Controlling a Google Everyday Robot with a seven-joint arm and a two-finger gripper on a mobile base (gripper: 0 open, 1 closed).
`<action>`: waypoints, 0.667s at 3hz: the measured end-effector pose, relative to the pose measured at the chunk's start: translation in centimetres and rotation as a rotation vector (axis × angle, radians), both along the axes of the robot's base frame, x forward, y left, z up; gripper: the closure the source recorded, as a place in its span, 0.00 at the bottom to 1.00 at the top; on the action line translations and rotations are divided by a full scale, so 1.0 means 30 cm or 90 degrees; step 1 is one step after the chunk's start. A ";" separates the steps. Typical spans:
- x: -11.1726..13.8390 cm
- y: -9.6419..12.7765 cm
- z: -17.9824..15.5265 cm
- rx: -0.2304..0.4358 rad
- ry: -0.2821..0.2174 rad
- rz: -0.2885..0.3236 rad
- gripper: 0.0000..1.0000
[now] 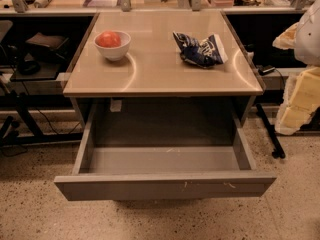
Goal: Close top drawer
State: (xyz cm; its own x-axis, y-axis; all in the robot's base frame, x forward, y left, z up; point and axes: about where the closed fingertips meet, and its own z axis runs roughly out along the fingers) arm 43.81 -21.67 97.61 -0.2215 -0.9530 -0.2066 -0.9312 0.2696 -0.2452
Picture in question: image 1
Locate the black power adapter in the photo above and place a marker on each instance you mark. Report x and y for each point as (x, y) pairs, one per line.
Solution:
(265, 70)

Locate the white ceramic bowl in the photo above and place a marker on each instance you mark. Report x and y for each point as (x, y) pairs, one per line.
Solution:
(117, 53)

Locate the grey cabinet with beige top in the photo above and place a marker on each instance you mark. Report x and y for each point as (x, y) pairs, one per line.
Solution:
(152, 88)

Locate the black desk leg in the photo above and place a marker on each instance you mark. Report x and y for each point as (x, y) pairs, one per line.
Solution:
(278, 151)

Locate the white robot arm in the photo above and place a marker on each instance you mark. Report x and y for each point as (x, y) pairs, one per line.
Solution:
(307, 46)

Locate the red apple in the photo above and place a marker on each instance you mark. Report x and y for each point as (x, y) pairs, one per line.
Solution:
(108, 39)

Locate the grey top drawer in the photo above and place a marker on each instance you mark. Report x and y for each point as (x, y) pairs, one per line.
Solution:
(185, 149)

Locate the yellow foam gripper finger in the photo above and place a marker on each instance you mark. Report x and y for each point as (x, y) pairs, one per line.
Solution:
(301, 99)
(287, 39)

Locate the blue crumpled chip bag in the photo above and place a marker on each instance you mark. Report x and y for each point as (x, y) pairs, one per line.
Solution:
(205, 53)

